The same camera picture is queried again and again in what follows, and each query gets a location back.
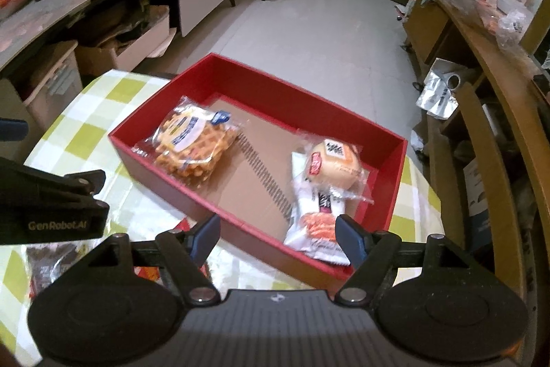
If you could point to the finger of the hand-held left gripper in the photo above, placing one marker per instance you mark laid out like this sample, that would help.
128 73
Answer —
13 129
88 180

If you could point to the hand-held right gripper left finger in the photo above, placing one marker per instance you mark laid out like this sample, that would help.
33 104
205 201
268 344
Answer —
206 230

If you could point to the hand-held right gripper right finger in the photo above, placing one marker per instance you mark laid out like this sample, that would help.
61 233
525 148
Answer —
350 239

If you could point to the red white dark snack packet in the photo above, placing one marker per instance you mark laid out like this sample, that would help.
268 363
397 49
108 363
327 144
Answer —
47 268

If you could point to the white spicy strip packet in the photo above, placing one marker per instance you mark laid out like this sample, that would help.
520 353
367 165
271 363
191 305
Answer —
307 199

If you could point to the round bun packet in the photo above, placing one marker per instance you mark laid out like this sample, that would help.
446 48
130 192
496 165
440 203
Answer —
333 169

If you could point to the red gummy candy packet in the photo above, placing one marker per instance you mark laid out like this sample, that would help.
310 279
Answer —
148 274

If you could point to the waffle packet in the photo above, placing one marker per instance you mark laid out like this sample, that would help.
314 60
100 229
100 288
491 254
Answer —
189 139

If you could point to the red cardboard box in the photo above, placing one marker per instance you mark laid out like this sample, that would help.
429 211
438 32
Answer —
266 89

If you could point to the cardboard boxes under cabinet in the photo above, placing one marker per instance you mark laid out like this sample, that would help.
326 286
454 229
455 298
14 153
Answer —
129 53

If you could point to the wooden chair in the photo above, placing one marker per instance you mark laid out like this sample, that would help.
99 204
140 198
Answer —
485 160

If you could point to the silver foil bag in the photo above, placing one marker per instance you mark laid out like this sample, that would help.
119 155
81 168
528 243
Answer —
434 96

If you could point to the curved wooden table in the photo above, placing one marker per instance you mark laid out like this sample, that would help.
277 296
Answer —
472 31

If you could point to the clear plastic bag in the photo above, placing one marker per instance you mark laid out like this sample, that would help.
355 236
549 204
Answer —
509 27

